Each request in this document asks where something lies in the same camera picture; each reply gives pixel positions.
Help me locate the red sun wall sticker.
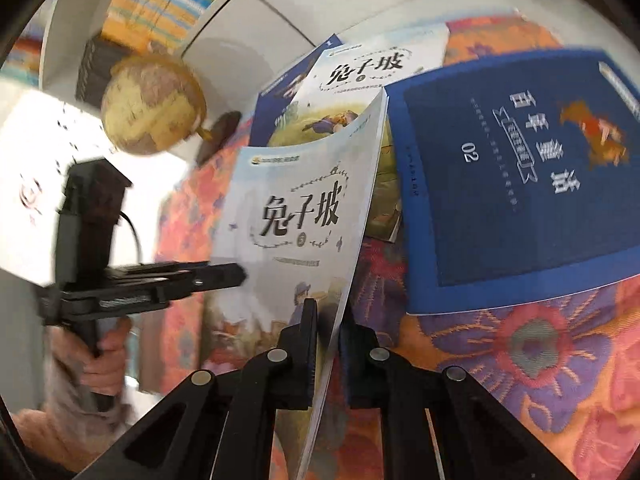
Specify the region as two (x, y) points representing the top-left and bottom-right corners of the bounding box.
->
(15, 175), (46, 216)

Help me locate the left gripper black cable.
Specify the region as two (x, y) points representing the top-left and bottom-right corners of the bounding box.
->
(117, 210), (145, 266)

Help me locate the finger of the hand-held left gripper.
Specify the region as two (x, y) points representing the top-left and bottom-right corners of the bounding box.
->
(105, 260), (212, 282)
(107, 262), (249, 305)

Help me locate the dark blue book orange figure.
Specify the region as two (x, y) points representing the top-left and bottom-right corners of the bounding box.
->
(384, 47), (640, 317)

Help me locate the person's left hand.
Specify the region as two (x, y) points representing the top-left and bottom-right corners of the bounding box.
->
(52, 317), (133, 396)

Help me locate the orange floral cloth mat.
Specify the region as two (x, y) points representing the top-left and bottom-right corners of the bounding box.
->
(155, 15), (640, 480)

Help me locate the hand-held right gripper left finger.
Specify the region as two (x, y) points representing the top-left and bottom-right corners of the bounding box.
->
(72, 298), (319, 480)

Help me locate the white illustrated book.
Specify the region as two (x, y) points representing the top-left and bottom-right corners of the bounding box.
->
(197, 89), (391, 480)
(265, 24), (451, 243)

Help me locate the person's left forearm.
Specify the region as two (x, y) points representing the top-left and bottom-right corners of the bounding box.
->
(10, 355), (138, 471)

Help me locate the yellow globe on wooden base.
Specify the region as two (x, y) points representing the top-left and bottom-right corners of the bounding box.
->
(100, 52), (243, 168)

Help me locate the dark blue book white figure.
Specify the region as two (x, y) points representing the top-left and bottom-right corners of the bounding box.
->
(248, 32), (343, 148)

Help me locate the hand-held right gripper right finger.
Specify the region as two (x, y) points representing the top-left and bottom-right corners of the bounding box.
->
(339, 310), (576, 480)

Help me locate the row of colourful shelf books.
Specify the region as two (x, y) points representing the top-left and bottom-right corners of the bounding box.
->
(97, 0), (226, 56)

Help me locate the row of dark shelf books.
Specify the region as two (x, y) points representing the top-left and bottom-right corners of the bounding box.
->
(75, 35), (131, 106)

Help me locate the white bookshelf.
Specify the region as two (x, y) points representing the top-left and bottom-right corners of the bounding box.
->
(40, 0), (501, 91)

